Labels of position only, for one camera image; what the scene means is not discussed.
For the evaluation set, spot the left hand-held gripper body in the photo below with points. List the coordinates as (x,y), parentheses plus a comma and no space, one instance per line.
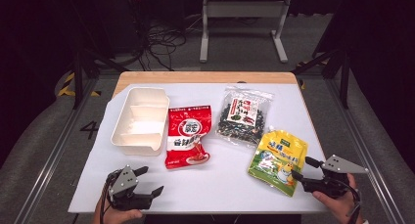
(125,185)

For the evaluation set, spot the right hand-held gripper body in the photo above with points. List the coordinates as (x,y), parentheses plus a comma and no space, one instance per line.
(332,185)

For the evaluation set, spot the yellow green spout pouch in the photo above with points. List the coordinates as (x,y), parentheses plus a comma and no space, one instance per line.
(277,152)

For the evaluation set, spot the cream divided plastic box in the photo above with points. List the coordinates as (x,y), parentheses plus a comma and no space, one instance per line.
(143,126)

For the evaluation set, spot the red seasoning packet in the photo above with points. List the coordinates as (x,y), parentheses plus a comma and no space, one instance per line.
(189,129)

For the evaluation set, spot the person's right hand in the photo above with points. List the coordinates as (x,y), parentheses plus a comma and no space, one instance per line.
(344,206)

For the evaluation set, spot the person's left hand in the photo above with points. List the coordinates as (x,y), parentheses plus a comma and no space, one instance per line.
(112,215)

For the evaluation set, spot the white table sheet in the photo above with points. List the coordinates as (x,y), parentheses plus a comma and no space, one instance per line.
(212,185)

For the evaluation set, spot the clear dried seaweed packet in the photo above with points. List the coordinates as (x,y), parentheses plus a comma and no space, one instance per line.
(244,119)

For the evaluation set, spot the black metal stand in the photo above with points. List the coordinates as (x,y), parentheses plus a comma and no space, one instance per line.
(344,80)
(77,80)

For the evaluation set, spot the aluminium floor rail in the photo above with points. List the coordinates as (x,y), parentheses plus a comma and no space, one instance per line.
(52,158)
(359,142)

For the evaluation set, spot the white metal table frame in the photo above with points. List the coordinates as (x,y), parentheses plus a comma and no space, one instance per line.
(244,9)

